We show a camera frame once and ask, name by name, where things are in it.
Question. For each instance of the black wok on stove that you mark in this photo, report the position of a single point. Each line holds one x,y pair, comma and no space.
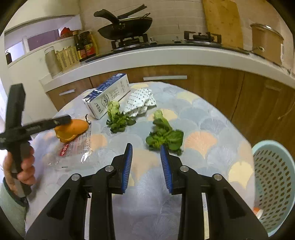
124,26

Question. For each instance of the yellow plastic basket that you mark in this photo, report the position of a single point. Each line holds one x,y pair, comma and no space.
67,57

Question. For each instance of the wooden cutting board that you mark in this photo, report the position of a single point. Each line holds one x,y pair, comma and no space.
222,18

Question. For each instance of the polka dot cloth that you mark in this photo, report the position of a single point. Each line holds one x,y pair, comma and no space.
139,102

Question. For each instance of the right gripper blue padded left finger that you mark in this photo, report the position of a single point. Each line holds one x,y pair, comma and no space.
64,215

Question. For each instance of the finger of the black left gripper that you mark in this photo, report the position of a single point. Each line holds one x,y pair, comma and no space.
45,124

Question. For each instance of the dark sauce bottles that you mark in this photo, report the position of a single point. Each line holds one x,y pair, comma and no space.
85,45

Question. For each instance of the wooden kitchen cabinet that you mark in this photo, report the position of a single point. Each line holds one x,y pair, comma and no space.
259,107

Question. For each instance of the pastel scallop pattern tablecloth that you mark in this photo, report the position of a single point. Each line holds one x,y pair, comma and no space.
211,145

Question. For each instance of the black gas stove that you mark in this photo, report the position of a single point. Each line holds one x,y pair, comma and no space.
191,39

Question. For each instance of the metal lidded canister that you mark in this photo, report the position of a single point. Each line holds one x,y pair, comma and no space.
52,61

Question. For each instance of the blue white milk carton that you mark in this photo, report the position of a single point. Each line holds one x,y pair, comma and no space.
115,88

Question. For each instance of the beige electric cooker pot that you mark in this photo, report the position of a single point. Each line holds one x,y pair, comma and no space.
267,43

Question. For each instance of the orange crusted bread piece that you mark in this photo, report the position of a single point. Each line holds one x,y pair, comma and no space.
70,131

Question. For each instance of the person's left hand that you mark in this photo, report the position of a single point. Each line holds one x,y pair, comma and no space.
25,176

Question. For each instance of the clear plastic bread bag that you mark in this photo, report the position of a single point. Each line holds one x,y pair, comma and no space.
71,147

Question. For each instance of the light blue perforated basket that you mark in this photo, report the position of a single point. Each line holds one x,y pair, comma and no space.
274,179

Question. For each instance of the orange white cylindrical canister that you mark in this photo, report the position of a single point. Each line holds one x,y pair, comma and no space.
258,212

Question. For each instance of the green leafy vegetable piece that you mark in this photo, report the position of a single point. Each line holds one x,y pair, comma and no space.
164,134

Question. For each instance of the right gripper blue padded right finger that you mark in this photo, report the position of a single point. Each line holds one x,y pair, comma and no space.
229,215

